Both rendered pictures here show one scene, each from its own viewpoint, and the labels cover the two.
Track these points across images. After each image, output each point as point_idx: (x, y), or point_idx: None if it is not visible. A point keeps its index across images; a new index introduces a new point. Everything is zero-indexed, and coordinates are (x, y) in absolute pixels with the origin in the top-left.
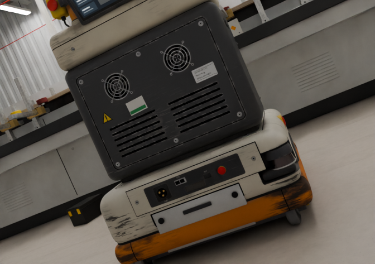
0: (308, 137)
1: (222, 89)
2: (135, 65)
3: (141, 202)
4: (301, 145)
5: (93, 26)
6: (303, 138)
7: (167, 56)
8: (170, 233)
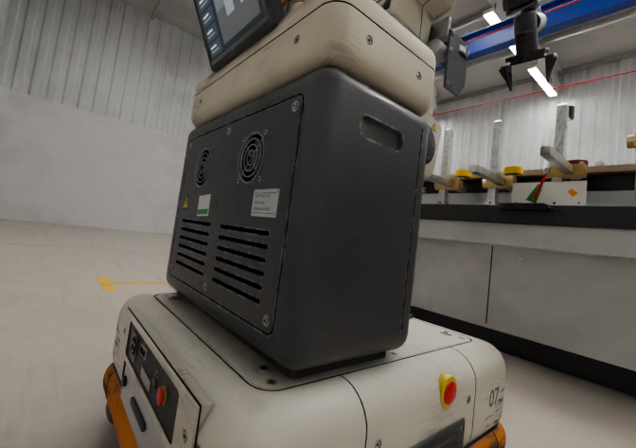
0: (599, 434)
1: (269, 251)
2: (221, 147)
3: (125, 335)
4: (562, 437)
5: (219, 76)
6: (586, 427)
7: (252, 151)
8: (120, 407)
